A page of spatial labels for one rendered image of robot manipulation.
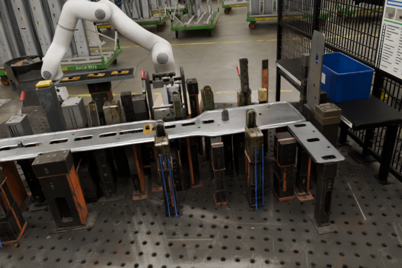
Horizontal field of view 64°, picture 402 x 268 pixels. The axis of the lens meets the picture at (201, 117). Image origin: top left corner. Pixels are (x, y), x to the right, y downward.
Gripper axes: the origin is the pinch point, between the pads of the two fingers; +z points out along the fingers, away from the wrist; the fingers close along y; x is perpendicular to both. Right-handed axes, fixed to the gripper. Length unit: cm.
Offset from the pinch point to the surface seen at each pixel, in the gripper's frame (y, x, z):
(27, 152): -72, -1, -11
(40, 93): -35.1, -0.5, -22.4
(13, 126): -52, 9, -15
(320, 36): -76, -122, -42
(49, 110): -34.6, -1.7, -12.6
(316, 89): -76, -122, -20
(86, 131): -61, -22, -11
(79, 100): -50, -21, -22
